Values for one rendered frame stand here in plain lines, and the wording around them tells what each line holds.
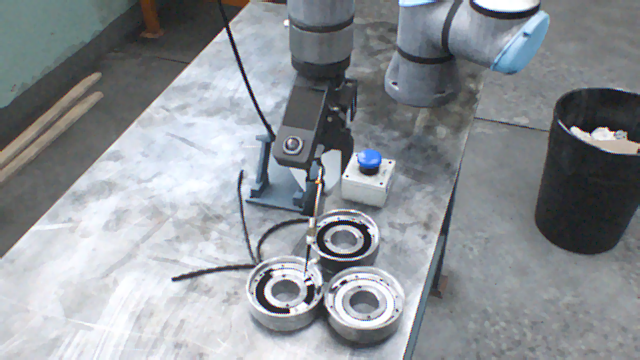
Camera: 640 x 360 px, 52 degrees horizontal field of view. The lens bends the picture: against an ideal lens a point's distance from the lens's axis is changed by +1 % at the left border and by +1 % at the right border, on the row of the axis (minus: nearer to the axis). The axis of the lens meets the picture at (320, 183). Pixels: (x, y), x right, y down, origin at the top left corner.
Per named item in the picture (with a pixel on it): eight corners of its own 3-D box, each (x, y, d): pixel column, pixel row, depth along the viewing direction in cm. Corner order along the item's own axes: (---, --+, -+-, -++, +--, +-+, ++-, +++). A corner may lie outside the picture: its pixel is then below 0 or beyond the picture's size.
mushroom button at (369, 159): (376, 189, 104) (378, 165, 101) (353, 183, 105) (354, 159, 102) (383, 173, 107) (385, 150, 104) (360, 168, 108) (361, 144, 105)
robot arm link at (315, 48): (345, 38, 70) (273, 27, 72) (343, 74, 73) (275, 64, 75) (361, 7, 76) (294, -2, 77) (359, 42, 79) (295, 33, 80)
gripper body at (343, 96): (358, 117, 87) (362, 36, 79) (342, 155, 81) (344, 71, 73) (304, 108, 89) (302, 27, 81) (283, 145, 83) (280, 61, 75)
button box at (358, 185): (383, 208, 104) (385, 185, 101) (341, 198, 106) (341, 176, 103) (395, 177, 110) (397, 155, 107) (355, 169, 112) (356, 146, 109)
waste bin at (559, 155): (632, 274, 199) (684, 165, 171) (518, 248, 207) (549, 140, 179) (631, 202, 224) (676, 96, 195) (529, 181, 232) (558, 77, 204)
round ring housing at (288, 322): (339, 309, 89) (340, 290, 87) (276, 349, 84) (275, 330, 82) (295, 263, 96) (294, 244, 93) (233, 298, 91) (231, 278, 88)
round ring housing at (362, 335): (418, 318, 88) (421, 299, 85) (362, 362, 83) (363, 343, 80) (364, 273, 94) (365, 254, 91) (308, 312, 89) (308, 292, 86)
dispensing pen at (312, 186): (290, 276, 88) (309, 154, 86) (298, 269, 92) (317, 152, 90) (306, 279, 88) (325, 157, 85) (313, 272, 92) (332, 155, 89)
